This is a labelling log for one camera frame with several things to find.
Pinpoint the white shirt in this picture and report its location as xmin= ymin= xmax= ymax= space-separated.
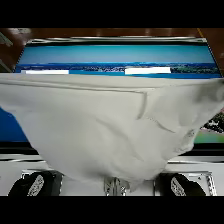
xmin=0 ymin=72 xmax=224 ymax=193

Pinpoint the silver frame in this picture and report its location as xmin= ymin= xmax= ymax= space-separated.
xmin=0 ymin=153 xmax=224 ymax=197

